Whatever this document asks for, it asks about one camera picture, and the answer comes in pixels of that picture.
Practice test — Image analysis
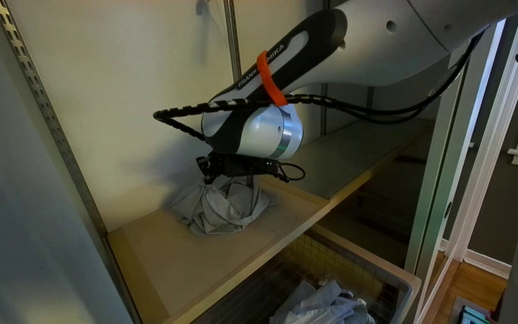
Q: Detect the slotted metal wall rail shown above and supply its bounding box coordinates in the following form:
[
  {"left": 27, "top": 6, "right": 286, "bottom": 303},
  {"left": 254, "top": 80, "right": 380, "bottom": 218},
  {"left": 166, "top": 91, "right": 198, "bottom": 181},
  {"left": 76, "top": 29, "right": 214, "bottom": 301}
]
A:
[
  {"left": 0, "top": 0, "right": 144, "bottom": 324},
  {"left": 222, "top": 0, "right": 247, "bottom": 92}
]

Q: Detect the white door frame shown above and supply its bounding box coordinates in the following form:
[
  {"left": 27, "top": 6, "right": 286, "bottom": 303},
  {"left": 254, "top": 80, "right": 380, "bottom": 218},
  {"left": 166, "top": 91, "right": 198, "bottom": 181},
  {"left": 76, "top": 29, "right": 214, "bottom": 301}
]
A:
[{"left": 418, "top": 11, "right": 518, "bottom": 324}]

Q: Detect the light grey crumpled cloth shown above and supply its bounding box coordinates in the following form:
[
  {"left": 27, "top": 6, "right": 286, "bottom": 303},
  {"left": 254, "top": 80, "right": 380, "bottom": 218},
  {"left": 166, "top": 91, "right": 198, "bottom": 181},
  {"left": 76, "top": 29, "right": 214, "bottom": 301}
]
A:
[{"left": 268, "top": 278, "right": 378, "bottom": 324}]

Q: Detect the pale green door frame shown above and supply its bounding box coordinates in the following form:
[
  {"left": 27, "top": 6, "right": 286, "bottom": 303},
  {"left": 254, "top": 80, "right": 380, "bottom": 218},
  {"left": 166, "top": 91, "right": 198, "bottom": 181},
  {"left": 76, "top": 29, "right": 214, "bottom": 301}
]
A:
[{"left": 403, "top": 17, "right": 482, "bottom": 285}]

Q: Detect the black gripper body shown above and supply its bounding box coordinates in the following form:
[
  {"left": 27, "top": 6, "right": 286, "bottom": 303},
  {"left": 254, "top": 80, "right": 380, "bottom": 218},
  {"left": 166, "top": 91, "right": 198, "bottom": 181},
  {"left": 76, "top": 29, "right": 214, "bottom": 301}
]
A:
[{"left": 195, "top": 152, "right": 275, "bottom": 186}]

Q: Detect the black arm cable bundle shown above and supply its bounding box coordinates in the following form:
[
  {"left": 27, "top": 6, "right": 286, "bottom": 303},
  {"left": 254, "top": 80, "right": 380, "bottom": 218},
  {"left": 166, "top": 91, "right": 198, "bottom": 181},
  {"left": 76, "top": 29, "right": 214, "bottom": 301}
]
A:
[{"left": 151, "top": 29, "right": 489, "bottom": 143}]

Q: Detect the wooden shelf board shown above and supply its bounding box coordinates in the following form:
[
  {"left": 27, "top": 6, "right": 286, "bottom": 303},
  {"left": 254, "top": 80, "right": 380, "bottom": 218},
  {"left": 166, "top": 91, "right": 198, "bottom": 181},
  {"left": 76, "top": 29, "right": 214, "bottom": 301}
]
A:
[{"left": 106, "top": 173, "right": 346, "bottom": 324}]

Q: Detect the small teal object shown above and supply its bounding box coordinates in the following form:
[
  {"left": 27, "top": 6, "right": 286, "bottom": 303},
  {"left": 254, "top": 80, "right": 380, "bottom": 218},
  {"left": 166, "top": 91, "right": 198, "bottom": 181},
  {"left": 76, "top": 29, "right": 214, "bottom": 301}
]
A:
[{"left": 455, "top": 303, "right": 497, "bottom": 324}]

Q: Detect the orange cable strap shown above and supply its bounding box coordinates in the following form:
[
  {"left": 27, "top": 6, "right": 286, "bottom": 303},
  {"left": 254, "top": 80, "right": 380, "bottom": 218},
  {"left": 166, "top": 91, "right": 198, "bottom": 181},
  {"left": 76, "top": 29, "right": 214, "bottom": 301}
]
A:
[{"left": 254, "top": 51, "right": 290, "bottom": 109}]

